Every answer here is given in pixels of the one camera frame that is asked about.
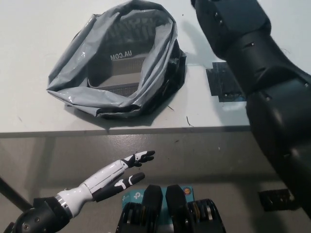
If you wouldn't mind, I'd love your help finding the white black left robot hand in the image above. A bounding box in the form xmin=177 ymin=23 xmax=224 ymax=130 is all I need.
xmin=56 ymin=150 xmax=156 ymax=217

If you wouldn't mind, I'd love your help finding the grey rectangular mesh basket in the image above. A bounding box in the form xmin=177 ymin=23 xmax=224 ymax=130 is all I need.
xmin=87 ymin=57 xmax=147 ymax=96

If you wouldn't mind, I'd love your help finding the grey plastic bag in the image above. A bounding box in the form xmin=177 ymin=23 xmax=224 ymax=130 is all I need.
xmin=46 ymin=0 xmax=188 ymax=120

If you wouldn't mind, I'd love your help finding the teal TP-Link box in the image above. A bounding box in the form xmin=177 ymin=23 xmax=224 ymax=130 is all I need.
xmin=121 ymin=186 xmax=194 ymax=219

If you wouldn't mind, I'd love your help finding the black table leg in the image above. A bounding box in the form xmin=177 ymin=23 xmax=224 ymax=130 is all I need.
xmin=0 ymin=176 xmax=33 ymax=212

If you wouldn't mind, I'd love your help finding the black tape patch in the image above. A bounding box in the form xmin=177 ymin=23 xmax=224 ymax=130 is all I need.
xmin=206 ymin=62 xmax=249 ymax=103

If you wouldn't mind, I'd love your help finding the black floor foot plate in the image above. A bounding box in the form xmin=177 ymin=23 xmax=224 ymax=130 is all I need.
xmin=258 ymin=190 xmax=293 ymax=211

